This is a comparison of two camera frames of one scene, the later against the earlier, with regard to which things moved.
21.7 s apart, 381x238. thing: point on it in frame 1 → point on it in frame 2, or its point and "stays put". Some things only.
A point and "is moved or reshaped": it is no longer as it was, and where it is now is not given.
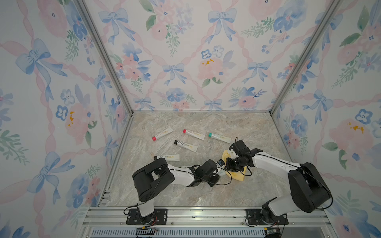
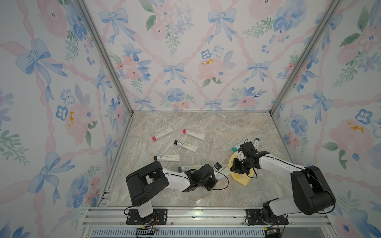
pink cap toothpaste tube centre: (198, 135) stays put
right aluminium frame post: (334, 5) stays put
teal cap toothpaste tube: (222, 171) is moved or reshaped
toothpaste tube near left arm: (173, 157) stays put
